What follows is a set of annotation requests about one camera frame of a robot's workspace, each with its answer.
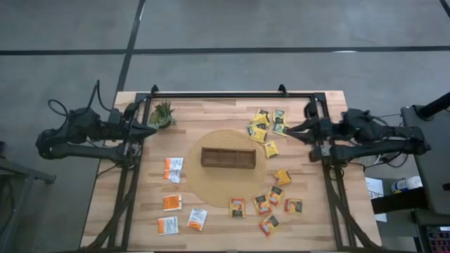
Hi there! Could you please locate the dark wooden tea box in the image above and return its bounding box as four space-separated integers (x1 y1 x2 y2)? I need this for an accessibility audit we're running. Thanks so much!
200 146 257 170

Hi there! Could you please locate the white plastic bottle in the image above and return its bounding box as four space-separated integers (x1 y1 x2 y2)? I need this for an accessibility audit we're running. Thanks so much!
390 175 424 195

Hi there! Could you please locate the potted green succulent plant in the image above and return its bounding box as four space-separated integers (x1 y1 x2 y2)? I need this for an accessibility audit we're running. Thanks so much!
146 100 176 129

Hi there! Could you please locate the orange and white tea packet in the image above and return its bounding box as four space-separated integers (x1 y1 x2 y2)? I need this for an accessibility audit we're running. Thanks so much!
164 157 185 172
162 169 183 184
162 193 183 212
157 215 180 236
186 207 209 232

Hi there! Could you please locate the black aluminium rig frame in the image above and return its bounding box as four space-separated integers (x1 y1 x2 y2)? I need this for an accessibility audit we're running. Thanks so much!
82 83 384 253

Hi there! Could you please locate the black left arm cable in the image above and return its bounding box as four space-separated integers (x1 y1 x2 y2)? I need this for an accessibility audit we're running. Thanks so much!
47 79 114 119

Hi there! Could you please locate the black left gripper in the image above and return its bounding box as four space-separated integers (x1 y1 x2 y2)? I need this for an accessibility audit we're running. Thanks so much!
105 118 158 143

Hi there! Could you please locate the plain golden orange tea packet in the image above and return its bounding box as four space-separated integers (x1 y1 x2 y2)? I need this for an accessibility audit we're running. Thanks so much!
274 169 293 186

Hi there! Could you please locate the keyboard with coloured keys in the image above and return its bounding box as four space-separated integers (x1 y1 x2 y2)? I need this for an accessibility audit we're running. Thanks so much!
423 224 450 253

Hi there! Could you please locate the black pole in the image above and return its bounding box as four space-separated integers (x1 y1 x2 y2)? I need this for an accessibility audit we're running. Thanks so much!
416 91 450 120

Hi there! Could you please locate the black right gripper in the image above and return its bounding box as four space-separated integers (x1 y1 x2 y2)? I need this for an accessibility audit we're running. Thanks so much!
287 117 347 145

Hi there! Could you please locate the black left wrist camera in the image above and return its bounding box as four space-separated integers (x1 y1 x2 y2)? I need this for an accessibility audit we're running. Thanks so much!
122 102 140 121

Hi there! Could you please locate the white paper sheet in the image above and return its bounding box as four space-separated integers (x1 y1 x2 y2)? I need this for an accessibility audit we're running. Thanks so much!
364 176 388 223

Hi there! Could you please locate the grey equipment cart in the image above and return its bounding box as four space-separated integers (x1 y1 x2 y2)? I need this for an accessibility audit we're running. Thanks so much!
400 104 450 216

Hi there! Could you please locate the round woven beige placemat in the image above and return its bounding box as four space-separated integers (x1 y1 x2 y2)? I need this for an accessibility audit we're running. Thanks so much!
185 129 267 208

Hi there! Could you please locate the grey metal stand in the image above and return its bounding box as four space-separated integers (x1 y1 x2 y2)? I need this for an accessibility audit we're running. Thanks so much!
0 140 57 253

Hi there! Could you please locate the black slanted bar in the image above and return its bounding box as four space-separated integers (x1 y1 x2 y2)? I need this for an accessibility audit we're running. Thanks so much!
371 187 428 215

